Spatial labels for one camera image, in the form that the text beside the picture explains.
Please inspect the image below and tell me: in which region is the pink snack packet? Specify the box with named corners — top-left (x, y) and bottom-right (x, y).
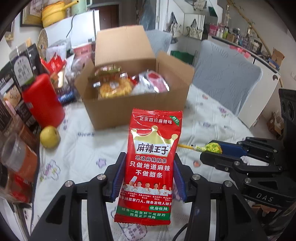
top-left (144, 71), bottom-right (170, 93)

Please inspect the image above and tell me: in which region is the white patterned quilted tablecloth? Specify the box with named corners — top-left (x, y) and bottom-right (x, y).
top-left (31, 86), bottom-right (251, 240)

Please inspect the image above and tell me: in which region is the woven round mat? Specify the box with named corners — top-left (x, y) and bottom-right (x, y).
top-left (36, 29), bottom-right (48, 60)

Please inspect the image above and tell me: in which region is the far grey chair cover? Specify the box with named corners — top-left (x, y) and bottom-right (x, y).
top-left (145, 30), bottom-right (172, 57)

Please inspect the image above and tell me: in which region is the white refrigerator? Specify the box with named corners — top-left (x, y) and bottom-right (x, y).
top-left (45, 10), bottom-right (100, 47)

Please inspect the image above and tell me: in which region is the waffle snack clear bag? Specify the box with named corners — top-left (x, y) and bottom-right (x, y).
top-left (98, 77), bottom-right (132, 98)

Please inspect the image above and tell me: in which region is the red spicy strip packet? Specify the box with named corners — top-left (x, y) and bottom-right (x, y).
top-left (114, 108), bottom-right (183, 226)

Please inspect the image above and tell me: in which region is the gold framed picture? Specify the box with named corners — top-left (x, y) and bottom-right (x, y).
top-left (20, 0), bottom-right (44, 27)

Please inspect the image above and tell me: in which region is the clear jar orange label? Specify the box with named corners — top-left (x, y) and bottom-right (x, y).
top-left (1, 133), bottom-right (38, 183)

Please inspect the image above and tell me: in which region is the green bag on floor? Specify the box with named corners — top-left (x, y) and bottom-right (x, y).
top-left (170, 50), bottom-right (194, 65)

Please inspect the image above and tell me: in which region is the near grey chair cover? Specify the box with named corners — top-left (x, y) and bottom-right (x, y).
top-left (192, 39), bottom-right (264, 117)

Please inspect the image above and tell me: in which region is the yellow-green pear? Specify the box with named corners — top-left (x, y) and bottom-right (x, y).
top-left (40, 126), bottom-right (61, 149)

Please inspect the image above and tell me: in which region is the yellow pot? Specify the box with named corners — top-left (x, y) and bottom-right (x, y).
top-left (41, 1), bottom-right (79, 28)

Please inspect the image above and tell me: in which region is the green brown cereal snack bag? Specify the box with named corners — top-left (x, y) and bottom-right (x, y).
top-left (88, 64), bottom-right (121, 88)

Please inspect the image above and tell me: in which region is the right hand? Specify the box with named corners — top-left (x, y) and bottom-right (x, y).
top-left (251, 204), bottom-right (277, 216)

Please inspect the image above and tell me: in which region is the red plastic canister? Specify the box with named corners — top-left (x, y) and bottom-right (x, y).
top-left (22, 73), bottom-right (65, 128)

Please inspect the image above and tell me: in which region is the grey chair cover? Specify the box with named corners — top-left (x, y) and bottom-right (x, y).
top-left (145, 30), bottom-right (172, 57)
top-left (192, 39), bottom-right (264, 117)

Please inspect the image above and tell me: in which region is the brown cardboard box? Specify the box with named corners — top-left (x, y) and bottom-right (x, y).
top-left (74, 25), bottom-right (194, 130)

